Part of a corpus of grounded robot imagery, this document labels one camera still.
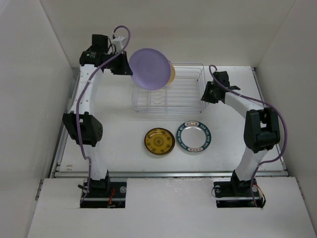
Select purple plate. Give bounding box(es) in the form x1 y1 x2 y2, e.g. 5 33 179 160
129 48 171 91

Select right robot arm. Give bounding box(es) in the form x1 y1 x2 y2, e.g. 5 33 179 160
201 65 288 196

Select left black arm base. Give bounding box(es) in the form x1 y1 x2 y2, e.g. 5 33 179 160
78 181 127 209

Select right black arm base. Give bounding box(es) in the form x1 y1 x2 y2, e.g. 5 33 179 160
213 179 266 208

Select tan plate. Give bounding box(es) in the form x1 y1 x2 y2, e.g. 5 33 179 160
167 64 176 85

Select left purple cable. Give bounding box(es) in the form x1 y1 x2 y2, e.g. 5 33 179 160
75 25 131 204

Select white blue rimmed plate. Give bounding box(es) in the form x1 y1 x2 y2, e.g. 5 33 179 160
176 120 212 153

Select white wire dish rack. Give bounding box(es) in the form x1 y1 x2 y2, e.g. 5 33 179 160
132 63 208 114

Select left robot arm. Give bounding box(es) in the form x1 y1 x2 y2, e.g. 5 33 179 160
62 34 132 197

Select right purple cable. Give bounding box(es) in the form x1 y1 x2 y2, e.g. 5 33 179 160
208 64 288 208

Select metal table edge rail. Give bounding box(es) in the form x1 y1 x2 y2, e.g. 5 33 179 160
51 170 289 178

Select purple cable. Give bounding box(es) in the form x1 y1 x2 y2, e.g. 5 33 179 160
208 64 288 208
75 25 131 204

